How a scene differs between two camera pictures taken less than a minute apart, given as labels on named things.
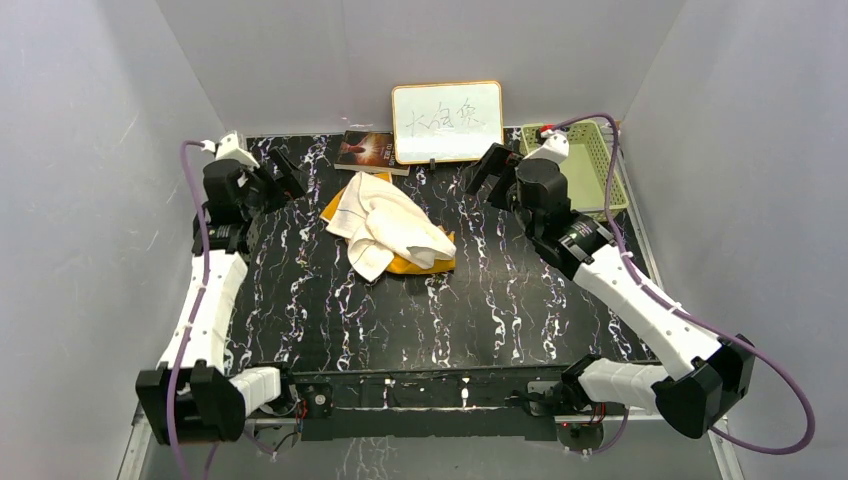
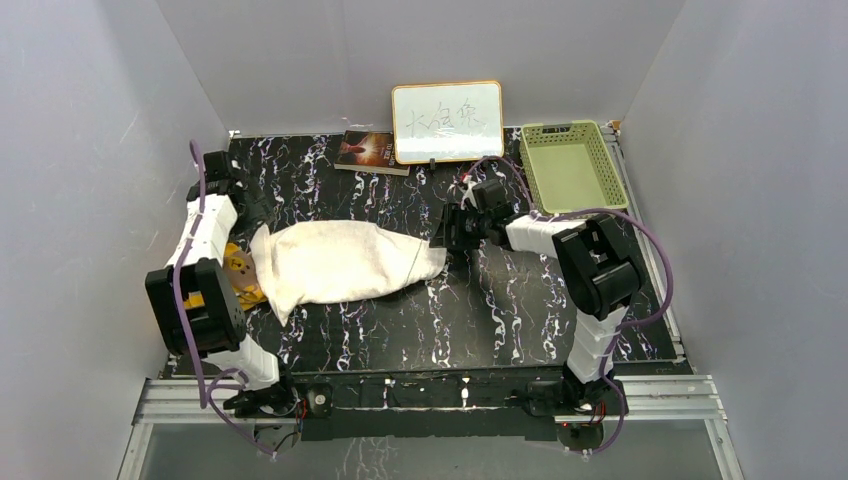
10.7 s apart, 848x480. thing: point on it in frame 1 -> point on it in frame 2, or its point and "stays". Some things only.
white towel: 383,221 -> 317,262
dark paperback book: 369,151 stays
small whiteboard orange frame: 446,121 stays
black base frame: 498,402 stays
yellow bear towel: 436,266 -> 241,270
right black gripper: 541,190 -> 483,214
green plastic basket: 585,168 stays
